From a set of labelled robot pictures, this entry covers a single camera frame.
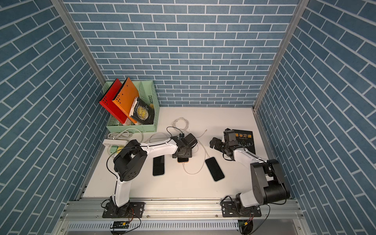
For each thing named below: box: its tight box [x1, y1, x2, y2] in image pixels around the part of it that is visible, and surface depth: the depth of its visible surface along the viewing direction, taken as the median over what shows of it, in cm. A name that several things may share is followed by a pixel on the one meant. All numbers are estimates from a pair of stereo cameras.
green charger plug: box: [110, 145, 119, 154], surface depth 96 cm
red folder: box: [98, 78, 135, 125], surface depth 90 cm
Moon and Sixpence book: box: [129, 96, 155, 125], surface depth 100 cm
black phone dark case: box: [205, 156, 225, 182], surface depth 91 cm
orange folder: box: [111, 77, 140, 125], surface depth 91 cm
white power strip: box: [102, 139, 129, 150], surface depth 98 cm
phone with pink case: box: [177, 157, 189, 164], surface depth 93 cm
